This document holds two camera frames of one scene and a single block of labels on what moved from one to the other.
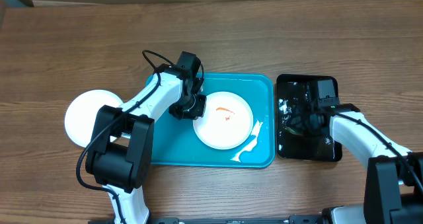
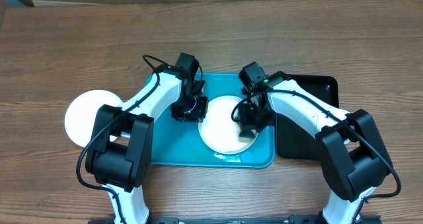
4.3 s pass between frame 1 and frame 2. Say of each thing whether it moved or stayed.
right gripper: moved
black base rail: stayed
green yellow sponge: moved
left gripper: stayed
